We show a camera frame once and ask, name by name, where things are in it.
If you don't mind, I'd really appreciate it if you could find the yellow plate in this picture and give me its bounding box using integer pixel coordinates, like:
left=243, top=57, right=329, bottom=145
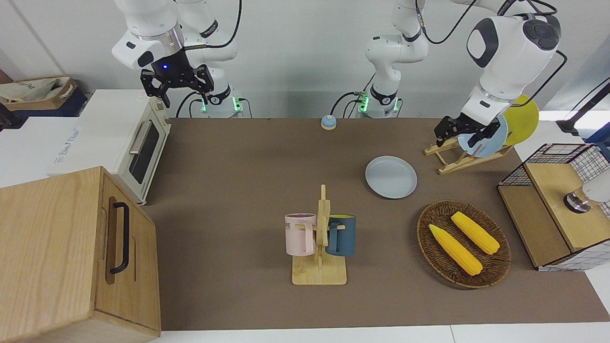
left=503, top=94, right=539, bottom=146

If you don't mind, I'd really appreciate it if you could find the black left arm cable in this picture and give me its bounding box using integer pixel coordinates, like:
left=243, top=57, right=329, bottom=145
left=415, top=0, right=558, bottom=46

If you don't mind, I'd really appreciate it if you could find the black right base cable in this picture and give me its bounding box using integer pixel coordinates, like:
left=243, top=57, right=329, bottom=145
left=175, top=91, right=205, bottom=118

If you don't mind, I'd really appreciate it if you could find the brown wicker basket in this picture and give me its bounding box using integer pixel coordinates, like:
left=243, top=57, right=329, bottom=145
left=417, top=200, right=512, bottom=289

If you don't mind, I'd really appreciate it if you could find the wooden plate rack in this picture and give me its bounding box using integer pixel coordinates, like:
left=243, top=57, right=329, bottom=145
left=424, top=136, right=514, bottom=175

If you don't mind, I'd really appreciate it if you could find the wire basket with wooden shelf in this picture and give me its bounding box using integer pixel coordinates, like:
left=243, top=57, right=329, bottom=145
left=497, top=143, right=610, bottom=272

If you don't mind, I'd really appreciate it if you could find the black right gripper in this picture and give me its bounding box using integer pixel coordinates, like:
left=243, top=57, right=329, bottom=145
left=140, top=47, right=214, bottom=111

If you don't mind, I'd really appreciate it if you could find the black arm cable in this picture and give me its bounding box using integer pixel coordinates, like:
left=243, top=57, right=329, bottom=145
left=415, top=0, right=558, bottom=46
left=183, top=0, right=242, bottom=50

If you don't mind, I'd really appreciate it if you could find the black left base cable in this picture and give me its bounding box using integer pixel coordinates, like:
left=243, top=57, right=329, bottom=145
left=331, top=91, right=365, bottom=119

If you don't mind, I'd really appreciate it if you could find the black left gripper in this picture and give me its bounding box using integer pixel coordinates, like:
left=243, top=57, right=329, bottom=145
left=435, top=113, right=501, bottom=148

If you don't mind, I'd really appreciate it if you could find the wooden cabinet with black handle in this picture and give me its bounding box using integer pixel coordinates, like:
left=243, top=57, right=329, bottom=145
left=0, top=166, right=162, bottom=343

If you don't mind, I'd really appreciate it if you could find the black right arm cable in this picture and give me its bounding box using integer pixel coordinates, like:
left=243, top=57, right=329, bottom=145
left=183, top=0, right=242, bottom=50

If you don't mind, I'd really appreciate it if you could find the black stand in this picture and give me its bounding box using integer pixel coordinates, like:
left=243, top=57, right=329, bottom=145
left=557, top=79, right=610, bottom=136

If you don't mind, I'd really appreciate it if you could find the white bag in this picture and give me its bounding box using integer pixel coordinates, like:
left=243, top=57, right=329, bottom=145
left=0, top=79, right=65, bottom=103

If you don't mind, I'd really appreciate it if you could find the light blue plate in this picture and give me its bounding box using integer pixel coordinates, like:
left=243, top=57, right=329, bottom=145
left=457, top=114, right=509, bottom=158

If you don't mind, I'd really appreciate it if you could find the white toaster oven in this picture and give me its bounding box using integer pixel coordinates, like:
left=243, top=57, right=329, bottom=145
left=48, top=90, right=172, bottom=206

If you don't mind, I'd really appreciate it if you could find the brown table mat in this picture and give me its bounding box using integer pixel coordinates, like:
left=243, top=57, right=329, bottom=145
left=142, top=118, right=610, bottom=332

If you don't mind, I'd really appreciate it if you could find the cardboard box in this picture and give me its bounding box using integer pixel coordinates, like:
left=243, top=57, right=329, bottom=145
left=0, top=76, right=79, bottom=112

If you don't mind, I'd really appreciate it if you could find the dark blue mug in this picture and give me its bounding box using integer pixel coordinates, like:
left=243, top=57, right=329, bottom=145
left=326, top=214, right=357, bottom=257

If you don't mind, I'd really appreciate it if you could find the pink mug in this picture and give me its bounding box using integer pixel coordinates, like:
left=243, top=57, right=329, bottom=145
left=285, top=213, right=317, bottom=256

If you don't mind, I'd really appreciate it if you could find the gray plate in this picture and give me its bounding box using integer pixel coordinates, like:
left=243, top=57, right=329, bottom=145
left=365, top=156, right=418, bottom=199

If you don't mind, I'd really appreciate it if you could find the white device with metal ring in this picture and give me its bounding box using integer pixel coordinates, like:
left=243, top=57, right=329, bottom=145
left=564, top=175, right=610, bottom=213

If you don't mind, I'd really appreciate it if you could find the dark blue bin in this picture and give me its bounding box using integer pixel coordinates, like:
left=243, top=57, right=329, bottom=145
left=0, top=88, right=89, bottom=130

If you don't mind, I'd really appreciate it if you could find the wooden mug rack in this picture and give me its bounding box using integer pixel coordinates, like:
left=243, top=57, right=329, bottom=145
left=292, top=184, right=347, bottom=286

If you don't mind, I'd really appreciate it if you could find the yellow corn cob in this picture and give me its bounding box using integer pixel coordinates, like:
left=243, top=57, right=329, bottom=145
left=428, top=224, right=483, bottom=276
left=451, top=212, right=500, bottom=255

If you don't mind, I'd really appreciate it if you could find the black base cable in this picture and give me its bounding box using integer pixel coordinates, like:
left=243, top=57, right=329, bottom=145
left=331, top=91, right=365, bottom=119
left=175, top=91, right=205, bottom=118

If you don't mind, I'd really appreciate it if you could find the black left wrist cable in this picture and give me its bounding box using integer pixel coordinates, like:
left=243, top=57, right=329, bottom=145
left=512, top=50, right=569, bottom=108

